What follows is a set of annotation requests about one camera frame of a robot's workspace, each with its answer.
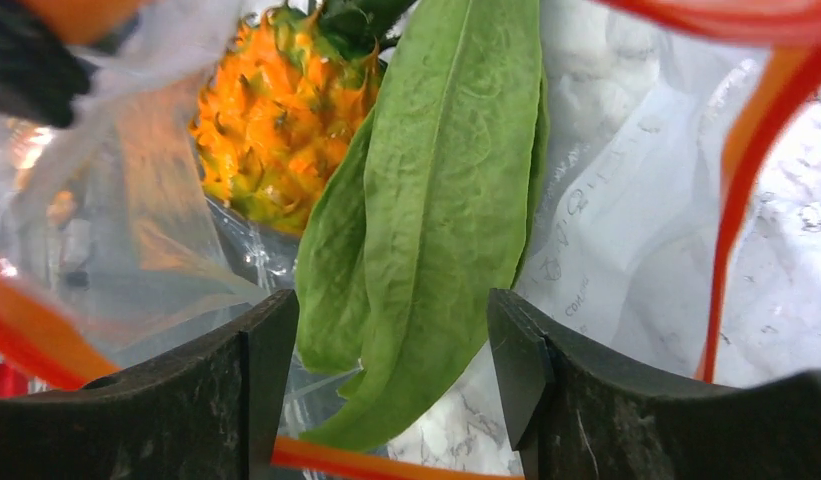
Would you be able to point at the orange fake pineapple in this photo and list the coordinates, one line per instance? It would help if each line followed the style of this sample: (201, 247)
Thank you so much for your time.
(287, 97)

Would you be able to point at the green fake leafy vegetable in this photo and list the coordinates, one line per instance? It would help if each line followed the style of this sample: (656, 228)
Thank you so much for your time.
(427, 214)

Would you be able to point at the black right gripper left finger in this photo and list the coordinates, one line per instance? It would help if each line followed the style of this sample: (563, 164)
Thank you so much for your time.
(208, 409)

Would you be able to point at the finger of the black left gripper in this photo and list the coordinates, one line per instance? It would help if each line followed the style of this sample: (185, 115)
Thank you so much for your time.
(39, 77)

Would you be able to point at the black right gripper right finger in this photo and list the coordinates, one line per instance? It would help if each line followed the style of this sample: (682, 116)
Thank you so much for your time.
(576, 409)

